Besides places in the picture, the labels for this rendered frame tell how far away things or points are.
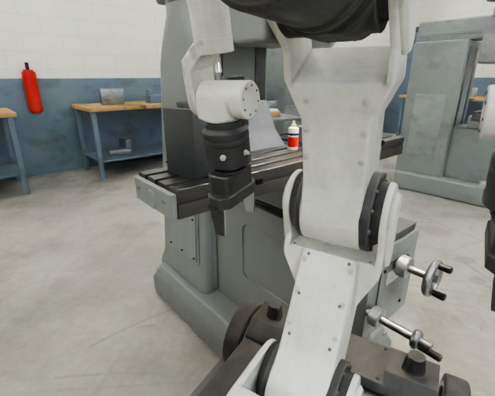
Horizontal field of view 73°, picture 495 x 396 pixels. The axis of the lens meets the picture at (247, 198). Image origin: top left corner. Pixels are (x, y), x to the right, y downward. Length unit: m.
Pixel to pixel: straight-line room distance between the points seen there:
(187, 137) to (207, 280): 0.98
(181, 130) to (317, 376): 0.65
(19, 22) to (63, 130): 1.29
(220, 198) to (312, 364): 0.34
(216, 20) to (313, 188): 0.31
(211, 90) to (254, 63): 1.00
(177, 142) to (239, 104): 0.40
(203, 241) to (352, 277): 1.10
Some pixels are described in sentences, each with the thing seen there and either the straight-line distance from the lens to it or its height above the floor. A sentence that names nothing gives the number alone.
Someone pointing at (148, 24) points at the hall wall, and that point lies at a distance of 5.62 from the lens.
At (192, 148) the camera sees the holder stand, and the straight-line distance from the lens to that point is 0.90.
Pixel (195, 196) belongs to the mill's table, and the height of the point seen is 0.94.
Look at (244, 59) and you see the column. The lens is 1.57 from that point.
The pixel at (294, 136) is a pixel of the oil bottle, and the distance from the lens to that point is 1.29.
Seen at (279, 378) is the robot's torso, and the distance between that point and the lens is 0.68.
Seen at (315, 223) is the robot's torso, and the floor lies 0.99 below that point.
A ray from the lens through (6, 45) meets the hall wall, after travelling 5.08.
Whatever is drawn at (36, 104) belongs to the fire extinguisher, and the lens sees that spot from 4.95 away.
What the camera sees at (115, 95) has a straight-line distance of 4.77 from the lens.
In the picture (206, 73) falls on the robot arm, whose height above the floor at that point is 1.24.
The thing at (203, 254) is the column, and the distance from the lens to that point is 1.67.
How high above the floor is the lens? 1.23
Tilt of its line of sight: 20 degrees down
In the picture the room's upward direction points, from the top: straight up
